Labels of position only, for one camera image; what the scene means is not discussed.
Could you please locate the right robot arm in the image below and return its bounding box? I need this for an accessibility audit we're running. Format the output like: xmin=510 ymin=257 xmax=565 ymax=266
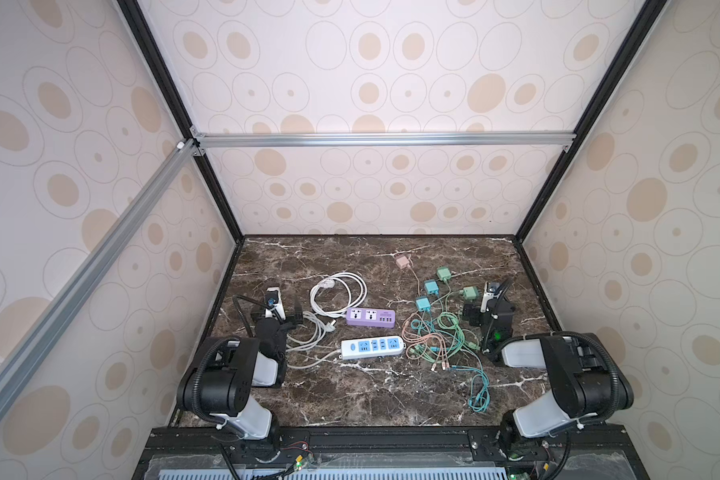
xmin=462 ymin=297 xmax=635 ymax=452

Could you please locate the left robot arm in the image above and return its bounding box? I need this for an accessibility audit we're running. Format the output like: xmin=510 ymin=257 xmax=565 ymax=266
xmin=176 ymin=303 xmax=303 ymax=441

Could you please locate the light green charger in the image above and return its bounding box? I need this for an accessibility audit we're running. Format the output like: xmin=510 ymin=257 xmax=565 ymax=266
xmin=460 ymin=286 xmax=480 ymax=302

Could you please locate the blue teal charger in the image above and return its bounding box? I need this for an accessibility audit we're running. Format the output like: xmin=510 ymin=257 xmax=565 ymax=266
xmin=424 ymin=280 xmax=439 ymax=296

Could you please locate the white blue power strip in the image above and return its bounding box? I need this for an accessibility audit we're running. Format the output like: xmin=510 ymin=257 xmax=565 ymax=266
xmin=340 ymin=336 xmax=405 ymax=360

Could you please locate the purple power strip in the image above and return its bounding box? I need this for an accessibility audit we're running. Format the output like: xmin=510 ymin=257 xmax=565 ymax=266
xmin=346 ymin=308 xmax=396 ymax=329

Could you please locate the pink charger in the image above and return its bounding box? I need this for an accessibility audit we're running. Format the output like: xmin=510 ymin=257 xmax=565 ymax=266
xmin=395 ymin=255 xmax=411 ymax=269

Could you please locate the white strip grey cord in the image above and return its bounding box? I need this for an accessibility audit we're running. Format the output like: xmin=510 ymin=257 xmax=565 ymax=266
xmin=285 ymin=311 xmax=343 ymax=370

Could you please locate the pink usb cable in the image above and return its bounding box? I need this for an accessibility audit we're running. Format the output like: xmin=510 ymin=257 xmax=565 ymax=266
xmin=400 ymin=266 xmax=451 ymax=373

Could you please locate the teal usb cable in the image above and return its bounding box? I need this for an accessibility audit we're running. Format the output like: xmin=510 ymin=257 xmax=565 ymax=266
xmin=407 ymin=308 xmax=491 ymax=414

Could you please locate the purple strip white cord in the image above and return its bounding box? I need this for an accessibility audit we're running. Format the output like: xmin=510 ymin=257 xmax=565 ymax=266
xmin=308 ymin=272 xmax=368 ymax=319

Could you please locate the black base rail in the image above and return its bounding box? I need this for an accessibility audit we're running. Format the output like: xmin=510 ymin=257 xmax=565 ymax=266
xmin=133 ymin=425 xmax=648 ymax=479

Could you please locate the horizontal aluminium rail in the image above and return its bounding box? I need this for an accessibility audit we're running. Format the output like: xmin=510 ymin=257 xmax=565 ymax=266
xmin=196 ymin=131 xmax=576 ymax=149

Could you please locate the left aluminium rail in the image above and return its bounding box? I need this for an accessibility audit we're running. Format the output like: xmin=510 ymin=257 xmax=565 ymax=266
xmin=0 ymin=139 xmax=197 ymax=421

